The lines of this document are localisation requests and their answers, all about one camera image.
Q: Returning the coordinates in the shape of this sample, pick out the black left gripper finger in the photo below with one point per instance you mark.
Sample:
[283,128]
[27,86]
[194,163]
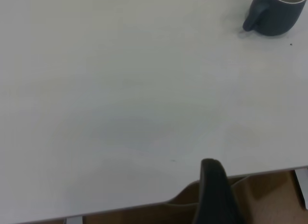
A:
[216,197]

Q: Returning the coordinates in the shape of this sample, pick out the dark grey ceramic mug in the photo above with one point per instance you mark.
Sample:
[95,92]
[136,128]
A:
[276,17]

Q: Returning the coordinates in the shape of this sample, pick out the brown curved seat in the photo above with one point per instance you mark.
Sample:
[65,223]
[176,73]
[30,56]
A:
[185,197]

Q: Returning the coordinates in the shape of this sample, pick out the white table leg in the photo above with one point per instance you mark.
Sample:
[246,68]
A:
[302,188]

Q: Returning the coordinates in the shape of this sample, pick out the white table frame bracket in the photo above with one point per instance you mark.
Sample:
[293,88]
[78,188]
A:
[73,220]

